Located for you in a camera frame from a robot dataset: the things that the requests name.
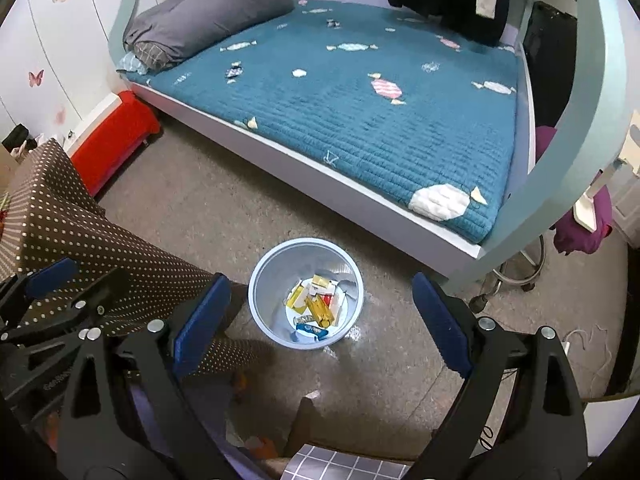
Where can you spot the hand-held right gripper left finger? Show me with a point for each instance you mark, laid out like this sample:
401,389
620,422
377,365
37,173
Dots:
200,325

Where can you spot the plaid pillow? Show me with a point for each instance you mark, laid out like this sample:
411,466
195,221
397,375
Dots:
152,55

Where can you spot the light blue pillow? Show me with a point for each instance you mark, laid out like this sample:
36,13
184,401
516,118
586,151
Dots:
131,63

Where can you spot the light blue plastic bin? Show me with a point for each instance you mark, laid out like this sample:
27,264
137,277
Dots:
265,290

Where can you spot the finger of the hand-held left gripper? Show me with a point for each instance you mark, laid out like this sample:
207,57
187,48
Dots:
50,277
107,295

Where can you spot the red storage box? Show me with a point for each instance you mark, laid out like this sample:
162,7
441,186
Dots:
115,135

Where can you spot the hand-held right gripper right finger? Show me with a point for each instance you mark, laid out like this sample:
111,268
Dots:
442,327

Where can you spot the small black bag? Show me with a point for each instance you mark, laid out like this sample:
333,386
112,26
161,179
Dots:
17,135

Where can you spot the brown polka-dot tablecloth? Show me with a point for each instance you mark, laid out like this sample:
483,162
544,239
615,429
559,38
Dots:
75,220

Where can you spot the grey duvet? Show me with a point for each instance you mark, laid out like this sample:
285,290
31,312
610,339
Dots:
210,10

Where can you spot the large black bag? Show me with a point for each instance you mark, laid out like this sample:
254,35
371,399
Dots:
550,60

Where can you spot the pink butterfly sticker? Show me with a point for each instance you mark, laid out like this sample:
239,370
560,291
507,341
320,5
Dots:
36,78

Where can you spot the bed with teal mattress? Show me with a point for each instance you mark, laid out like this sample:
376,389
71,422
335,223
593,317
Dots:
595,110

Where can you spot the white paper wrappers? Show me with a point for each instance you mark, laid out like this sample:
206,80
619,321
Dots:
340,310

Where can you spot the purple stool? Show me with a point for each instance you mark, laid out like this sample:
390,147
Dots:
575,235

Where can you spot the white wardrobe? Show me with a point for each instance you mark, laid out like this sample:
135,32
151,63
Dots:
75,35

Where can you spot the yellow white box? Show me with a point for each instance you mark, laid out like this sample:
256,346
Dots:
300,295

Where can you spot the blue white snack packet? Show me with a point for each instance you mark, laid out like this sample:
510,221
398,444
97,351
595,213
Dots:
310,330

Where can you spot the grey checked cloth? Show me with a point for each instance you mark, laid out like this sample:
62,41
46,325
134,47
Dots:
340,465

